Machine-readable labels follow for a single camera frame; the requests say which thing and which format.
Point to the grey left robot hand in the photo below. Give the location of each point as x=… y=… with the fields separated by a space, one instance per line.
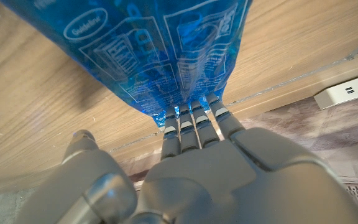
x=216 y=183

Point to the white power strip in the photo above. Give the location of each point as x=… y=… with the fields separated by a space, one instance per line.
x=346 y=90

